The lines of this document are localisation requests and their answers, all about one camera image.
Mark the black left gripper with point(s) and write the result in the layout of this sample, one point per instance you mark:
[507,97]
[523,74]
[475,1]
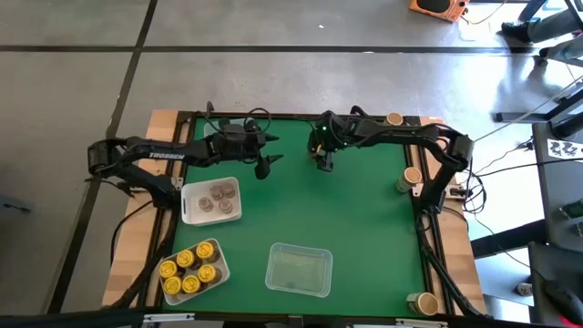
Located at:
[237,143]

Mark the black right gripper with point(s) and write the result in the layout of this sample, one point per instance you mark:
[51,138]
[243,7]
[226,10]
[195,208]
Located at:
[328,134]

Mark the tall spice jar black lid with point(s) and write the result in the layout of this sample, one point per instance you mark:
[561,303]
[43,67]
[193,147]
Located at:
[394,119]

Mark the large jar black lid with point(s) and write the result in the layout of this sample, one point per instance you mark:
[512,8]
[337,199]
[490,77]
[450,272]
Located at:
[410,177]

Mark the large clear plastic bin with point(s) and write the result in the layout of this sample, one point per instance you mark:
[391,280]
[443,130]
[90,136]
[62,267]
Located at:
[298,273]

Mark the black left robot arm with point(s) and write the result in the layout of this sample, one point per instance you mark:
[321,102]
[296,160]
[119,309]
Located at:
[164,155]

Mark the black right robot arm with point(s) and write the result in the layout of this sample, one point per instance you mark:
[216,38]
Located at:
[401,134]

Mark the small spice jar clear lid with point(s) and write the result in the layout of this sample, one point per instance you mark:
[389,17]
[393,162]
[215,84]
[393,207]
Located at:
[205,203]
[228,189]
[217,192]

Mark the white plastic bin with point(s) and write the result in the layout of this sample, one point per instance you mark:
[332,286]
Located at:
[189,214]

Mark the black floor strip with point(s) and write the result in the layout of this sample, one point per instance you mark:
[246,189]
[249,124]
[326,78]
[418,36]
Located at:
[123,91]
[273,48]

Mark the spice jar yellow lid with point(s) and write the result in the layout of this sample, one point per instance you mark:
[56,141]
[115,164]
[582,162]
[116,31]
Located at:
[186,259]
[191,283]
[172,285]
[207,273]
[168,269]
[205,250]

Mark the wooden table side board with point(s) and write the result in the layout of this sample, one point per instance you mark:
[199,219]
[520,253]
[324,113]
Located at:
[136,237]
[460,255]

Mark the spice jar tan lid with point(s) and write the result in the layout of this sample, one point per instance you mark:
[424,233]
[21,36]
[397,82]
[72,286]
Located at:
[426,304]

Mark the orange box black top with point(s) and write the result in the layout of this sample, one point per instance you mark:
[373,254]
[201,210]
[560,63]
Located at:
[448,13]

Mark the black floor bar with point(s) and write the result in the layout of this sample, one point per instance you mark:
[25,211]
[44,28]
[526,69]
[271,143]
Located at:
[505,239]

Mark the black stand base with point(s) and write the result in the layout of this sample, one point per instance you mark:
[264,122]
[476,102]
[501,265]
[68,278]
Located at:
[533,116]

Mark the dark grey desk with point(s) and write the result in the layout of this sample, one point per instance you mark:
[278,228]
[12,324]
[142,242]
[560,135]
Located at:
[558,191]

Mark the white plug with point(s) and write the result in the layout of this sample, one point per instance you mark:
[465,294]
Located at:
[524,288]

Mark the white tag black print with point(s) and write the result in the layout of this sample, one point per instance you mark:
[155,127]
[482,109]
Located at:
[565,148]

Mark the person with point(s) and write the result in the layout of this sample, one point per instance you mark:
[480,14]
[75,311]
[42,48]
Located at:
[551,25]

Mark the black computer mouse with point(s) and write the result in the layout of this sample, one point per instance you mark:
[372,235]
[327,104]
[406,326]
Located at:
[565,298]

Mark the black curved bracket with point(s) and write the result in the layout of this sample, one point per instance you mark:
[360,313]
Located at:
[359,110]
[209,108]

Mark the silver metal bracket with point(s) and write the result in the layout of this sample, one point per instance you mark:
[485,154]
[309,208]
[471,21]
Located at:
[168,317]
[421,322]

